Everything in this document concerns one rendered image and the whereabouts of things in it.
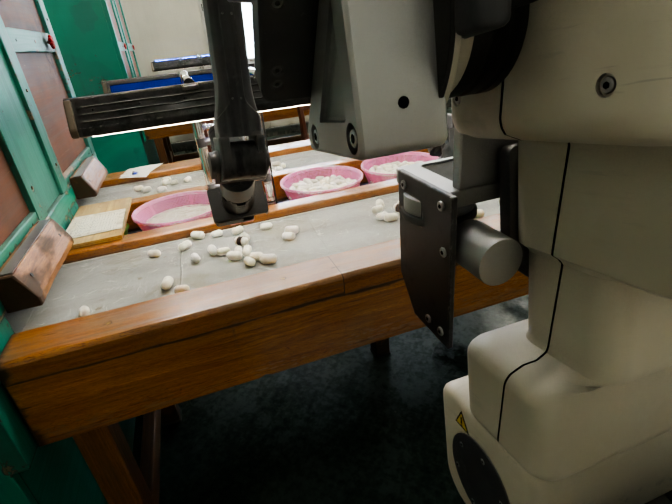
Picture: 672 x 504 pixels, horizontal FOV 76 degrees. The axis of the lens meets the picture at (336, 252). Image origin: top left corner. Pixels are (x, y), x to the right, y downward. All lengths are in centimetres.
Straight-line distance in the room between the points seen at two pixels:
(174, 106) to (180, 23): 504
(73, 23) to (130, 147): 85
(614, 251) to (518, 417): 17
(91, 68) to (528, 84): 350
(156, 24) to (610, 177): 583
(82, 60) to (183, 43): 248
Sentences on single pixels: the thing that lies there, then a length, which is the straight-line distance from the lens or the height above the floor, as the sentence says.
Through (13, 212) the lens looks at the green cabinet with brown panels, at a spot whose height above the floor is 90.
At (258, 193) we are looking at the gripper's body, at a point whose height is 92.
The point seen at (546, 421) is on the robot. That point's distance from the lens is 41.
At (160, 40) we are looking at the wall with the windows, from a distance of 600.
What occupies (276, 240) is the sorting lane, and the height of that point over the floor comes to 74.
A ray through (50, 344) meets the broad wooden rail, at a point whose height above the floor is 76.
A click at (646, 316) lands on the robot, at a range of 39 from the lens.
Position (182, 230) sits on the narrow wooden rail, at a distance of 117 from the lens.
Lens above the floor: 117
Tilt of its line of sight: 27 degrees down
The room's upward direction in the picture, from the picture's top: 6 degrees counter-clockwise
